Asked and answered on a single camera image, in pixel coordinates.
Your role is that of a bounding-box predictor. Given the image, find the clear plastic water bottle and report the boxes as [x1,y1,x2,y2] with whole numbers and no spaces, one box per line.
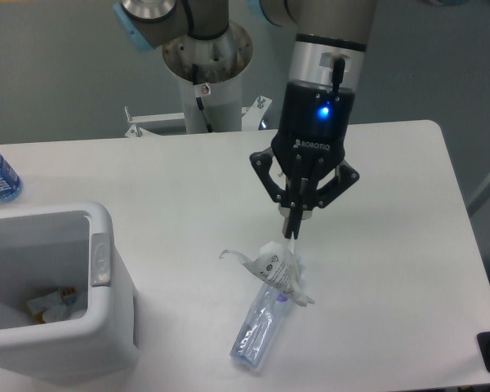
[229,283,293,370]

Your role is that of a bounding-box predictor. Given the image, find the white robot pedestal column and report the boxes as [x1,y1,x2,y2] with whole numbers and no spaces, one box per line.
[162,20,254,135]

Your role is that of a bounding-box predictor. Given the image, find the white paper wrapper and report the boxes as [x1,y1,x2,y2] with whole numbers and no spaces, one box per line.
[220,237,315,307]

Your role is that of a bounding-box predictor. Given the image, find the black cable on pedestal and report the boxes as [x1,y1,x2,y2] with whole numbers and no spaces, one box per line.
[190,63,215,134]

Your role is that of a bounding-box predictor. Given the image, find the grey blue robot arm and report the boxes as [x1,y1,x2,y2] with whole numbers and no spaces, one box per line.
[114,1,376,238]

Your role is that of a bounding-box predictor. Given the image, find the trash pieces inside can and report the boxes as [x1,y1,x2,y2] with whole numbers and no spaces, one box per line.
[26,287,88,324]

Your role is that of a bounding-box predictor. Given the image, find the white plastic trash can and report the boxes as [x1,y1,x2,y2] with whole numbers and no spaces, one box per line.
[0,202,138,380]

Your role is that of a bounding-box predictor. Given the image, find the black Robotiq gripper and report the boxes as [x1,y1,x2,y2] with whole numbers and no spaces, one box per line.
[249,82,359,239]

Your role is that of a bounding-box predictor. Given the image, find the white pedestal base frame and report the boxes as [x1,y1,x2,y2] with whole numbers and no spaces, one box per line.
[123,95,287,138]

